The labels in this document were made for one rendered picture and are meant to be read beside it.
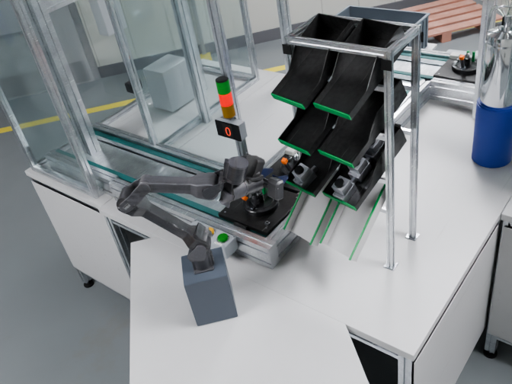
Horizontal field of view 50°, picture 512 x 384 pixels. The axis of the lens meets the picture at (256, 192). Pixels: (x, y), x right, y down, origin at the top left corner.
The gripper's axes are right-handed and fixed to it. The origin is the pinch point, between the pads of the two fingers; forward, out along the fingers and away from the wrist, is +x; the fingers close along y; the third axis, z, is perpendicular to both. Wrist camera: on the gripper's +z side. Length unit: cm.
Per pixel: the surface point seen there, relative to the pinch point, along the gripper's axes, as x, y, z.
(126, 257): -6, 95, -74
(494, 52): 93, -15, 27
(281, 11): 105, 110, 26
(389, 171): 27.3, -22.9, 1.4
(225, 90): 18, 47, 13
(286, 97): 7.5, 2.3, 22.7
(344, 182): 16.5, -14.8, -1.8
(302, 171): 12.9, -0.3, -2.2
